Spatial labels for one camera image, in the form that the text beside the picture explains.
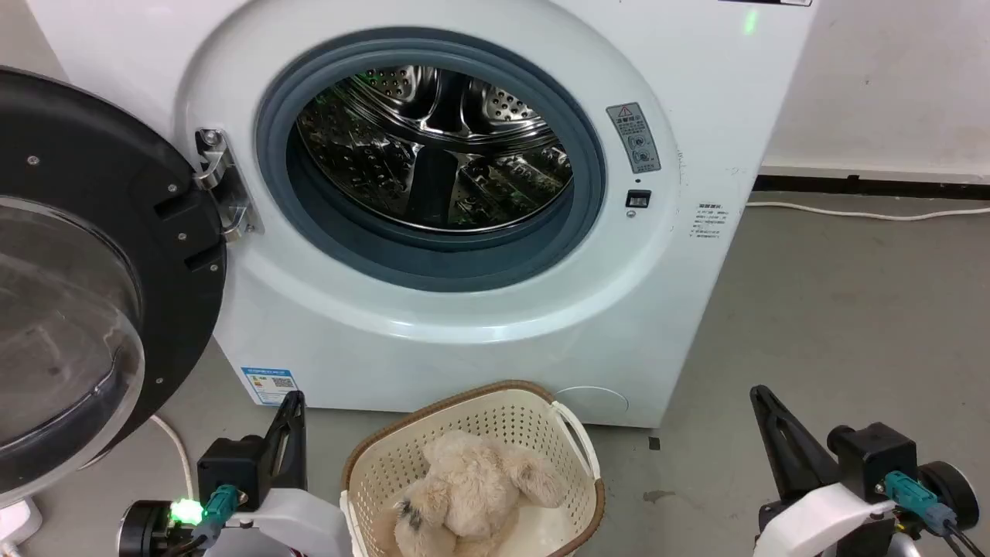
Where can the grey warning sticker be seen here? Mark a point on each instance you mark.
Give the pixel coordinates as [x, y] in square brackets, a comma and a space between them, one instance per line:
[634, 136]

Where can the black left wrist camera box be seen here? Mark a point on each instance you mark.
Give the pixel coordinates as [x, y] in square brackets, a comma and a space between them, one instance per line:
[232, 464]

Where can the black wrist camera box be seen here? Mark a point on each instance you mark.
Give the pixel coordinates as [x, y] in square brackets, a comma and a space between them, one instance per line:
[874, 456]
[232, 464]

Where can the white front-load washing machine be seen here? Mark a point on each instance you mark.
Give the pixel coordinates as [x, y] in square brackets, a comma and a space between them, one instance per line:
[696, 93]

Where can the cream plastic laundry basket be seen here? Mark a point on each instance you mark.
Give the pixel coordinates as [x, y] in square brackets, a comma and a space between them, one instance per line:
[495, 414]

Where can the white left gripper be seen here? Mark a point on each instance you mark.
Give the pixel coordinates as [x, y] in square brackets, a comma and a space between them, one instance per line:
[298, 526]

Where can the chrome door hinge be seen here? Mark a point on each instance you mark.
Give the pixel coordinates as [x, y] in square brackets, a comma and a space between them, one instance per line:
[220, 182]

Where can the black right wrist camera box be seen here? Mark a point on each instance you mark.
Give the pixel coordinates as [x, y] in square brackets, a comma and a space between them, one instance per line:
[874, 456]

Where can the black round washer door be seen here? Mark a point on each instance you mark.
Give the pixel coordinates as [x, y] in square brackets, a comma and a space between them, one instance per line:
[85, 178]

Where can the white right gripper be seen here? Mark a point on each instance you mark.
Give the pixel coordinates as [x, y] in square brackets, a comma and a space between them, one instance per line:
[827, 522]

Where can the blue white energy label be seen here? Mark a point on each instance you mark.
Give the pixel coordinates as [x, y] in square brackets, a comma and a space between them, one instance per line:
[268, 384]

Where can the black door latch socket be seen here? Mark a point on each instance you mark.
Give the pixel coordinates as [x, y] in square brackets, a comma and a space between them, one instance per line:
[638, 199]

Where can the beige plush teddy toy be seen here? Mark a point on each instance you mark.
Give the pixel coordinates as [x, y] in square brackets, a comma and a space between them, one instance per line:
[472, 487]

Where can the white power strip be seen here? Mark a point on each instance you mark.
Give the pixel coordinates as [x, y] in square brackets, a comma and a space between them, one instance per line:
[17, 524]

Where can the grey rubber door gasket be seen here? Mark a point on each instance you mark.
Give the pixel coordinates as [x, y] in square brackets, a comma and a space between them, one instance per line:
[340, 240]

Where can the stainless steel washer drum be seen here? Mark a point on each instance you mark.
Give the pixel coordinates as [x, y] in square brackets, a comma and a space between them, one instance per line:
[464, 170]

